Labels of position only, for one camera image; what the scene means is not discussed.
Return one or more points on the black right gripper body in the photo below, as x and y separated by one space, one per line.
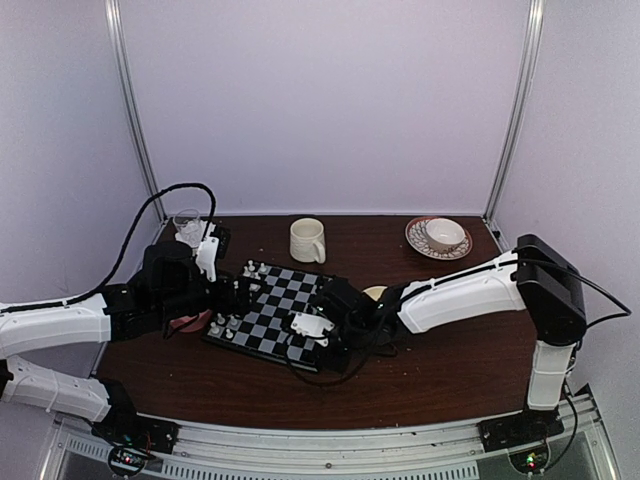
339 364

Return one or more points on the white ribbed ceramic mug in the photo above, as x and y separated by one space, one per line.
307 241

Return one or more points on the aluminium frame post left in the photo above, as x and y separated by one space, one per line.
118 41

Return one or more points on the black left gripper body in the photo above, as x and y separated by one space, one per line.
226 306

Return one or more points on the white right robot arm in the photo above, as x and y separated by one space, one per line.
532 277

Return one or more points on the pink bowl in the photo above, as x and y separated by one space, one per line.
191 324

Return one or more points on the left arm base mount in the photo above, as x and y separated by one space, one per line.
135 442

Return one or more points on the aluminium frame post right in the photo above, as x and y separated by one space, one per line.
528 64

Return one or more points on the white ceramic cup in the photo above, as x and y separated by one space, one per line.
443 234

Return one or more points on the aluminium front rail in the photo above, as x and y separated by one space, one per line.
452 450

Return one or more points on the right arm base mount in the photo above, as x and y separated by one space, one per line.
524 436

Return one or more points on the clear glass cup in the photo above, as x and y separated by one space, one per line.
188 226

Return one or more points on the black and white chessboard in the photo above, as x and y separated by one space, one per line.
265 332

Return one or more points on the aluminium frame post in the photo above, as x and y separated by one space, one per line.
118 41
528 64

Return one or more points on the cream bowl of black pieces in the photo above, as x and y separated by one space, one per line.
375 292

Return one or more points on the floral patterned saucer plate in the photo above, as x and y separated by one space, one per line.
416 237

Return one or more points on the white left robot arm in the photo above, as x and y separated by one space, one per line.
175 285

